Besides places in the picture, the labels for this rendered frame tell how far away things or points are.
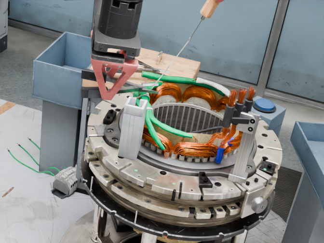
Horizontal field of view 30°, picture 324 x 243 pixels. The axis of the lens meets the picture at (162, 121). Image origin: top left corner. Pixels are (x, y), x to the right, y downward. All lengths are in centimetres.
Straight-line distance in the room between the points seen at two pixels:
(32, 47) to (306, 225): 287
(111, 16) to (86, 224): 51
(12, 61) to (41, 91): 236
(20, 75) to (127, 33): 261
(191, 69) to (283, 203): 157
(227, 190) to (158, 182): 10
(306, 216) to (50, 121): 56
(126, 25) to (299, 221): 52
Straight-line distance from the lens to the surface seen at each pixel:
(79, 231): 121
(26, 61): 362
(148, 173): 88
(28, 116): 159
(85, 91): 90
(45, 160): 137
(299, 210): 116
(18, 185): 135
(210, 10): 89
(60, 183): 131
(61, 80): 122
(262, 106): 124
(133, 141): 89
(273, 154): 99
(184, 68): 127
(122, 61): 86
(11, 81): 339
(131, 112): 86
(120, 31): 86
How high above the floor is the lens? 161
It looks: 31 degrees down
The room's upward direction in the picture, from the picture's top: 10 degrees clockwise
